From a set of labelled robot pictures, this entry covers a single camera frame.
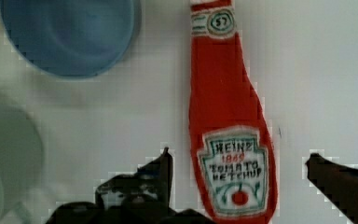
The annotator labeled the green mug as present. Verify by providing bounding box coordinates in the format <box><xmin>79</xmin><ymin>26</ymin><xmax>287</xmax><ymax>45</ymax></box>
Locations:
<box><xmin>0</xmin><ymin>104</ymin><xmax>43</xmax><ymax>220</ymax></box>

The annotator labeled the red felt ketchup bottle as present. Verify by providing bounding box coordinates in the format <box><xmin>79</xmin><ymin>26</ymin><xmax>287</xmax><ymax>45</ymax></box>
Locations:
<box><xmin>189</xmin><ymin>0</ymin><xmax>278</xmax><ymax>224</ymax></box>

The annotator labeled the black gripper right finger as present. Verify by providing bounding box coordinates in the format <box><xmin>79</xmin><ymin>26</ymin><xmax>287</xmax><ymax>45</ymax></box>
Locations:
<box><xmin>305</xmin><ymin>153</ymin><xmax>358</xmax><ymax>224</ymax></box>

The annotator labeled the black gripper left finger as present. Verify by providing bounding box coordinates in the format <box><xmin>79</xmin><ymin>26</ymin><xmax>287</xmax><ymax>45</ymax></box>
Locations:
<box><xmin>95</xmin><ymin>147</ymin><xmax>173</xmax><ymax>210</ymax></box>

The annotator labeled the blue bowl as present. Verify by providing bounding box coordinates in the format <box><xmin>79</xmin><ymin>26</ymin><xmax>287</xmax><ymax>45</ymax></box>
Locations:
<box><xmin>0</xmin><ymin>0</ymin><xmax>142</xmax><ymax>78</ymax></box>

